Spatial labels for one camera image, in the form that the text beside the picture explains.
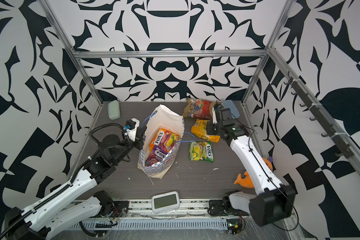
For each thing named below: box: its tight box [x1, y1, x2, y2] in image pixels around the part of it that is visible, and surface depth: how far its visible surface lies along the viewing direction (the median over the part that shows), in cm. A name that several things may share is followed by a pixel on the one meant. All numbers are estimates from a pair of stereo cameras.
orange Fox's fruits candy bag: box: [149, 128, 181, 152], surface depth 93 cm
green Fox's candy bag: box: [188, 141, 214, 163], surface depth 93 cm
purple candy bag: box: [145, 146, 169, 167], surface depth 89 cm
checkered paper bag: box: [137, 104, 185, 180], surface depth 81 cm
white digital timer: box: [151, 191, 180, 214], surface depth 74 cm
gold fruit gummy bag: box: [182, 98, 215, 121], surface depth 111 cm
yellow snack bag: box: [191, 118, 221, 143], surface depth 100 cm
